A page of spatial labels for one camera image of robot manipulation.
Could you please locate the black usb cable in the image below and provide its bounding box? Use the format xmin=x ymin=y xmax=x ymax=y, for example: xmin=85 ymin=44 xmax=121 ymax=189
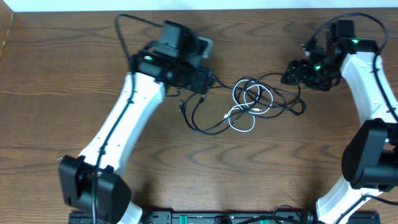
xmin=178 ymin=73 xmax=307 ymax=136
xmin=190 ymin=76 xmax=304 ymax=134

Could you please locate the white usb cable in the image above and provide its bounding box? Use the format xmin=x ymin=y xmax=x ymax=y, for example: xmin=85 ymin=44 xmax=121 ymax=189
xmin=223 ymin=79 xmax=274 ymax=133

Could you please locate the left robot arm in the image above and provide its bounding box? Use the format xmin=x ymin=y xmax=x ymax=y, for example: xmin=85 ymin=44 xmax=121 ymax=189
xmin=58 ymin=21 xmax=214 ymax=223

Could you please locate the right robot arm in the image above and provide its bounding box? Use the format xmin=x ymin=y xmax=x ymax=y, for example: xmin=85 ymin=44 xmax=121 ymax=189
xmin=281 ymin=13 xmax=397 ymax=223

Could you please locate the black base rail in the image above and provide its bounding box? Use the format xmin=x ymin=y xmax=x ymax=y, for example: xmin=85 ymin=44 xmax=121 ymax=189
xmin=68 ymin=210 xmax=381 ymax=224

